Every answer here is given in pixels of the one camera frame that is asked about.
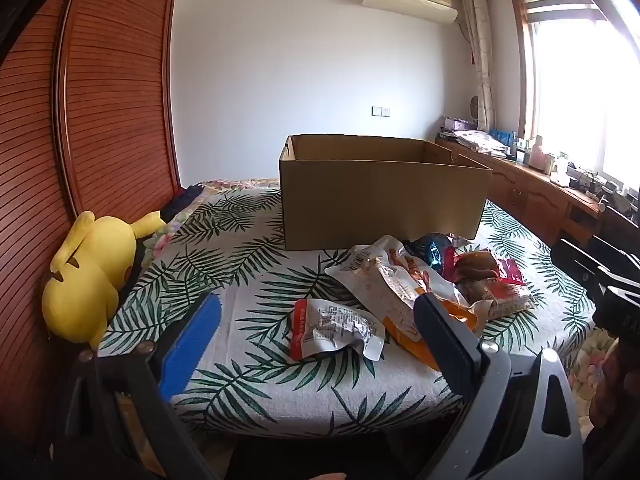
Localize small white red snack packet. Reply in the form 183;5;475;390
289;298;387;362

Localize long wooden cabinet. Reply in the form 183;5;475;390
435;137;611;250

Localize brown cardboard box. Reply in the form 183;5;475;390
278;134;493;252

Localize large white orange snack packet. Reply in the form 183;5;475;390
325;235;482;372

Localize leaf print bedsheet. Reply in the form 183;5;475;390
97;187;601;436

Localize floral quilt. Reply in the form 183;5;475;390
145;177;281;261

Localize purple box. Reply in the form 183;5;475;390
442;116;478;134

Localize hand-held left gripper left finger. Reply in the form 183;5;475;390
32;292;223;480

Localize dark folded clothes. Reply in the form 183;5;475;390
155;185;207;226

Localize wooden framed window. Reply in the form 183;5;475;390
509;0;640;198

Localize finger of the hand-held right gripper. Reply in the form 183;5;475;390
550;238;608;301
585;234;640;286

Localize patterned beige curtain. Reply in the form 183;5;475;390
459;0;497;133

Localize wooden headboard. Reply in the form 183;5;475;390
0;0;183;441

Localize person's right hand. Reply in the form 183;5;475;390
587;345;640;441

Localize dark blue snack packet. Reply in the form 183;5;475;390
407;232;453;277

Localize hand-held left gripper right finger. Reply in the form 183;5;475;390
414;292;583;480

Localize yellow plush toy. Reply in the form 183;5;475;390
41;210;167;349

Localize shiny brown snack packet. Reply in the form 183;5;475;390
454;251;502;282

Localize folded patterned cloth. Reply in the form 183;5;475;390
452;130;509;154

